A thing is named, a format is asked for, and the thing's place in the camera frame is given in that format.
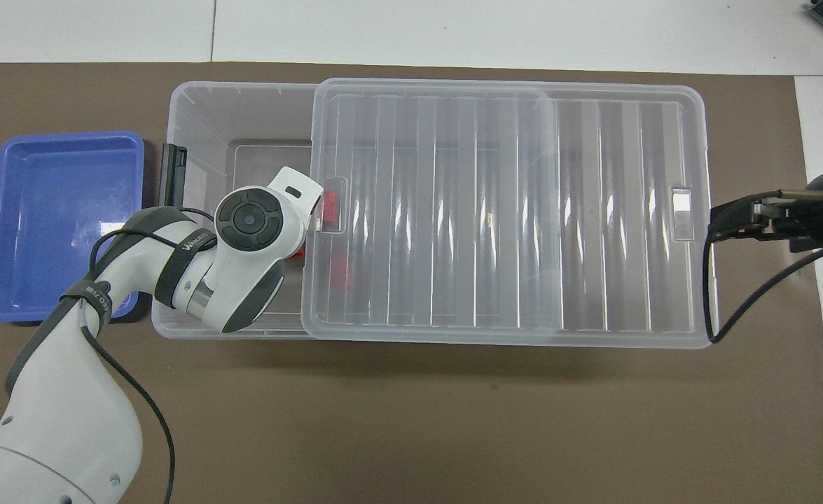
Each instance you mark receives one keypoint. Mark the clear ribbed plastic lid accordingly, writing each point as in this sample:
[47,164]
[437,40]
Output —
[488,210]

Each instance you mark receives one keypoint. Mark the red block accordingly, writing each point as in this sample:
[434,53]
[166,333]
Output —
[330,204]
[341,269]
[298,249]

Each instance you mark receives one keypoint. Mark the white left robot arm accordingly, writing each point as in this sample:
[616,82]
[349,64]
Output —
[68,392]

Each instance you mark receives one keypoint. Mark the clear plastic storage box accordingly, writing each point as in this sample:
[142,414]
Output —
[243,119]

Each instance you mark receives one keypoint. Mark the blue plastic tray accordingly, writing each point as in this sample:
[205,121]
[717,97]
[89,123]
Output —
[40,210]

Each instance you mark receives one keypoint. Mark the brown table mat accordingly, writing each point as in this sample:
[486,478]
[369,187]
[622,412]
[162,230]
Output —
[453,420]

